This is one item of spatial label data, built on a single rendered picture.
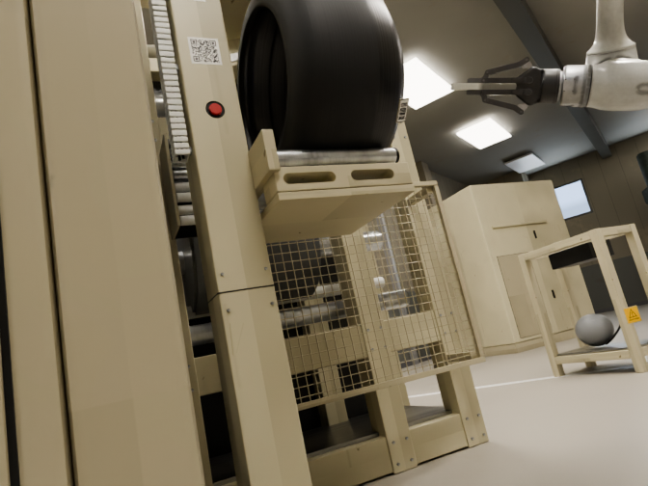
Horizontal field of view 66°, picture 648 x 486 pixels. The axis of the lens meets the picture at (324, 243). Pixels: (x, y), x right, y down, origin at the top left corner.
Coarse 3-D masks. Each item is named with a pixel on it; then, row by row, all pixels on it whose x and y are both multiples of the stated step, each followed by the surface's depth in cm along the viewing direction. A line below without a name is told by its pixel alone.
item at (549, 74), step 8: (528, 72) 112; (536, 72) 112; (544, 72) 110; (552, 72) 109; (536, 80) 112; (544, 80) 109; (552, 80) 109; (520, 88) 114; (528, 88) 113; (536, 88) 112; (544, 88) 109; (552, 88) 109; (520, 96) 114; (528, 96) 113; (536, 96) 113; (544, 96) 111; (552, 96) 110; (528, 104) 114
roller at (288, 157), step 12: (288, 156) 114; (300, 156) 115; (312, 156) 116; (324, 156) 117; (336, 156) 119; (348, 156) 120; (360, 156) 122; (372, 156) 123; (384, 156) 125; (396, 156) 126
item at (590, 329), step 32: (544, 256) 333; (576, 256) 299; (608, 256) 275; (640, 256) 286; (608, 288) 274; (544, 320) 317; (576, 320) 329; (608, 320) 296; (640, 320) 271; (576, 352) 300; (608, 352) 278; (640, 352) 264
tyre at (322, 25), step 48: (288, 0) 116; (336, 0) 116; (240, 48) 147; (288, 48) 116; (336, 48) 113; (384, 48) 118; (240, 96) 153; (288, 96) 118; (336, 96) 114; (384, 96) 120; (288, 144) 122; (336, 144) 121; (384, 144) 128
